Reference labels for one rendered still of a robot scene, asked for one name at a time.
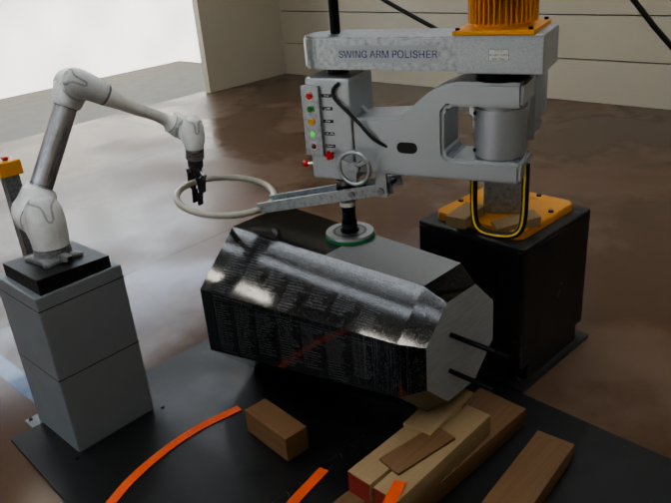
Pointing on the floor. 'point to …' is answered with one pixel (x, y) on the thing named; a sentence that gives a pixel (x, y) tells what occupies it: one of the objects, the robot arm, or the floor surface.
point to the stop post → (10, 178)
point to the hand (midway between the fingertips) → (197, 197)
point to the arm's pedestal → (80, 355)
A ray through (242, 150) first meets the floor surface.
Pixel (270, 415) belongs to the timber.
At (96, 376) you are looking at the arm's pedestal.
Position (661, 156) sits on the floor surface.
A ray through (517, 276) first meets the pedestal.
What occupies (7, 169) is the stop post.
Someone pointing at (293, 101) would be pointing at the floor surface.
